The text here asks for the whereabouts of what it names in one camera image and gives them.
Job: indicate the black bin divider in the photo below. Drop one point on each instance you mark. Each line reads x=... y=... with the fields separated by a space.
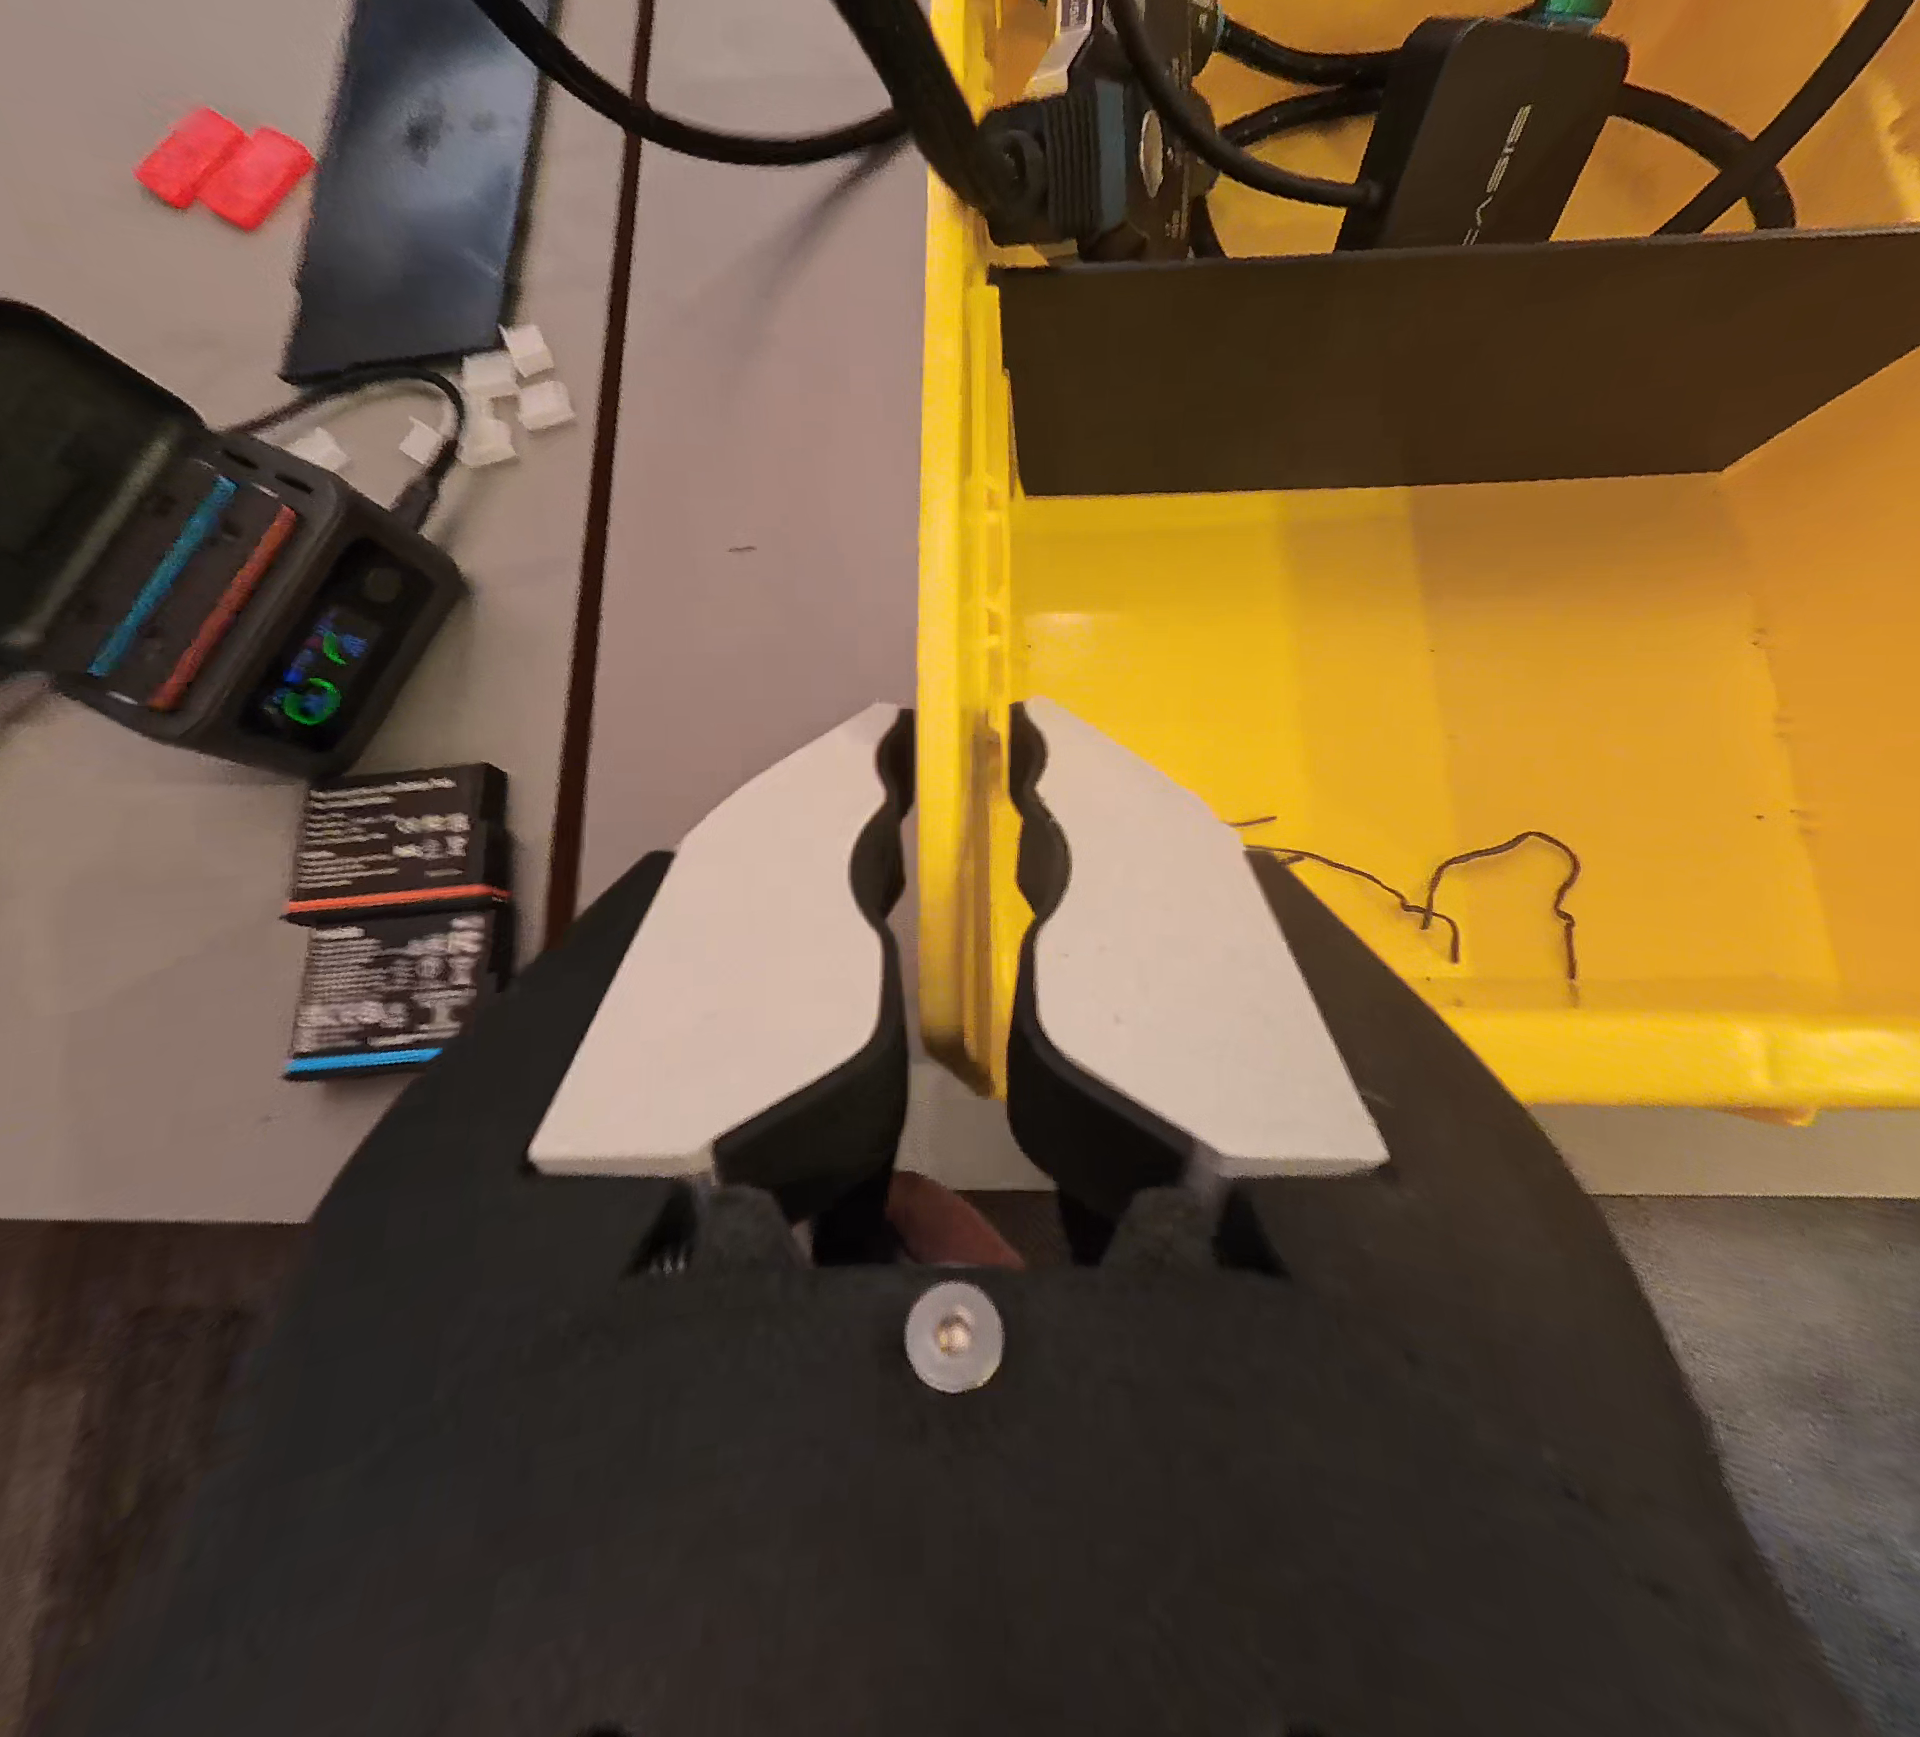
x=1351 y=373

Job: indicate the grey metal hub adapter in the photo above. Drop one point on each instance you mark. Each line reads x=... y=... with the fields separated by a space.
x=1103 y=155

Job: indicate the person's blue jeans leg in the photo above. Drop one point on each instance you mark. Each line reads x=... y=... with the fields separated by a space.
x=1801 y=1438

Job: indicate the dark blue flat pad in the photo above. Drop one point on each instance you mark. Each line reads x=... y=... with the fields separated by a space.
x=428 y=117

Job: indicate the black battery red stripe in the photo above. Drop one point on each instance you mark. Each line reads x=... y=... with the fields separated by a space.
x=399 y=838

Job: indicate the black hub adapter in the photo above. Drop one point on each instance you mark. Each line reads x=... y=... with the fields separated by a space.
x=1484 y=133

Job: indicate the red plastic card case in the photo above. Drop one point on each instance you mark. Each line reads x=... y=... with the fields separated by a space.
x=262 y=176
x=182 y=159

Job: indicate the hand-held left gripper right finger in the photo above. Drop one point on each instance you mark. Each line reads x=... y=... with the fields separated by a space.
x=1185 y=1003

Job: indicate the yellow plastic bin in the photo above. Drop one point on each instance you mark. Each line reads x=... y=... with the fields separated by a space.
x=1500 y=657

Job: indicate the black battery blue stripe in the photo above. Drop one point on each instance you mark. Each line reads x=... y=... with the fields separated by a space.
x=390 y=996

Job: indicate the scattered white plastic clips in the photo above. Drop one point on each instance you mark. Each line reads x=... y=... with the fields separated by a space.
x=488 y=375

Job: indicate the black thread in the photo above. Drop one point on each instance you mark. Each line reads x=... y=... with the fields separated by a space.
x=1530 y=838

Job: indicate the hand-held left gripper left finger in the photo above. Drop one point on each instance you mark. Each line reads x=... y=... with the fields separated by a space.
x=721 y=987

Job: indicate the black battery charger case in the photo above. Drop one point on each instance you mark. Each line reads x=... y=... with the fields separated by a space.
x=90 y=462

